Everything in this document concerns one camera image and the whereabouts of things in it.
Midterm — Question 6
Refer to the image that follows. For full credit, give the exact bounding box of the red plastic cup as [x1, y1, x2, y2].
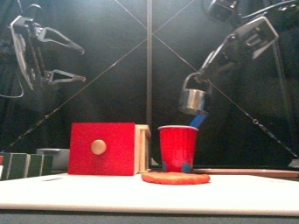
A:
[156, 124, 201, 174]

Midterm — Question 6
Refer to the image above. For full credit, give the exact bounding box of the red front wooden drawer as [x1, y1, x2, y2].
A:
[67, 122, 136, 177]

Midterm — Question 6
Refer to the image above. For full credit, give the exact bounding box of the blue plastic knife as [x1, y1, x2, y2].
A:
[190, 113, 210, 129]

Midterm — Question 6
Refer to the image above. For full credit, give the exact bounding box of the thin cord with turnbuckle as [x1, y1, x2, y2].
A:
[111, 0, 299, 160]

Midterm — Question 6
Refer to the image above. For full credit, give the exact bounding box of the flat orange dough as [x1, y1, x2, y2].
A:
[140, 171, 211, 186]

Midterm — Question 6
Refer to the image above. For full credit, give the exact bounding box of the grey container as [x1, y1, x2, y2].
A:
[35, 147, 71, 172]

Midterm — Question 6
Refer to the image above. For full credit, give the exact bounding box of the thin diagonal cord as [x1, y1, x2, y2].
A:
[0, 0, 196, 153]

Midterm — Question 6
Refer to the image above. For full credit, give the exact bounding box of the white cutting board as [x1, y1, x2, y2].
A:
[0, 172, 299, 218]

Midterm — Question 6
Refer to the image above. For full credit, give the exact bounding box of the left arm cable loop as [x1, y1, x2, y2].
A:
[0, 69, 26, 99]

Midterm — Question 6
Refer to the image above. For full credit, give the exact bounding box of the light wooden slotted box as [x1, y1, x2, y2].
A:
[134, 123, 154, 174]

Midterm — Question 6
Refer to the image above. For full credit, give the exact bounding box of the round steel dough cutter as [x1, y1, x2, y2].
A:
[178, 72, 214, 116]

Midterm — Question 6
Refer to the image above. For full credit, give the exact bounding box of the brown wooden strip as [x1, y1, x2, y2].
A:
[191, 168, 299, 179]

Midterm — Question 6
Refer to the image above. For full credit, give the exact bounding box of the green white striped box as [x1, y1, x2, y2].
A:
[0, 152, 55, 180]

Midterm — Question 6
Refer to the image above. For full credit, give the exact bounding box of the vertical metal frame pole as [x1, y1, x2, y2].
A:
[146, 0, 154, 127]

